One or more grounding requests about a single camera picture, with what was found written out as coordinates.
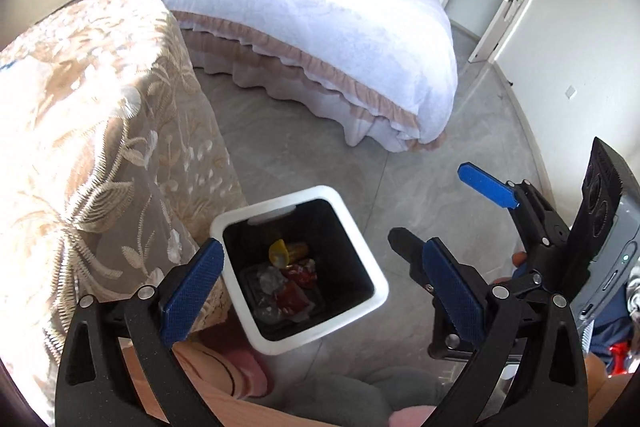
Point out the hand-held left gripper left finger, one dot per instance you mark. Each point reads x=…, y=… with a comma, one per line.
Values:
x=197, y=287

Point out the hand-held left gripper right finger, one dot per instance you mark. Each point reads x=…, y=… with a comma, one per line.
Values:
x=452, y=292

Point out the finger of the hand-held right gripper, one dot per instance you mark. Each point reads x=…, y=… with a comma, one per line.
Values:
x=405, y=244
x=487, y=186

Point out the white square bin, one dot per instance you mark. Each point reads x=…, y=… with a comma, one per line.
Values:
x=325, y=321

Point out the clear plastic packaging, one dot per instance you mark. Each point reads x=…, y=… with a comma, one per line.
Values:
x=270, y=281

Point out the person's leg in pink pants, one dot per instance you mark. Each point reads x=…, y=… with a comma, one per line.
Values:
x=615, y=402
x=215, y=362

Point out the yellow plastic container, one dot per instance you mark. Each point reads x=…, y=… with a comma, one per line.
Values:
x=280, y=252

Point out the red wrapper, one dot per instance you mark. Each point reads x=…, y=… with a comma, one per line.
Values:
x=300, y=277

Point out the grey plush cloth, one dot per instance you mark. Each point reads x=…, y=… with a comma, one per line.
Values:
x=350, y=397

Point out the table with embroidered tablecloth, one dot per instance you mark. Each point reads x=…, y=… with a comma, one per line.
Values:
x=100, y=132

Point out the bed with white cover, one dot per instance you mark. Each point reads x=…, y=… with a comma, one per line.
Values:
x=300, y=7

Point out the white wall socket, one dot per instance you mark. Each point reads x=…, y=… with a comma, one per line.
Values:
x=570, y=92

